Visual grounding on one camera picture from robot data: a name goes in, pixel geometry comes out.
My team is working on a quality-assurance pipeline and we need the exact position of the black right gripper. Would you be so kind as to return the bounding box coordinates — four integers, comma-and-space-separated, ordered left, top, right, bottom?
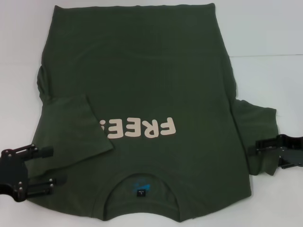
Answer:
256, 134, 303, 171

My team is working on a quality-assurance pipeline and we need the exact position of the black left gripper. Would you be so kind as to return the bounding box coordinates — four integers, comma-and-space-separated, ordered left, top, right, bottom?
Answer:
0, 143, 69, 210

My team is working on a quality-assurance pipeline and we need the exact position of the dark green FREE t-shirt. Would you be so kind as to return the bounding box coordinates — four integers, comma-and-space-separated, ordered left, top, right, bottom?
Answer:
23, 2, 283, 215

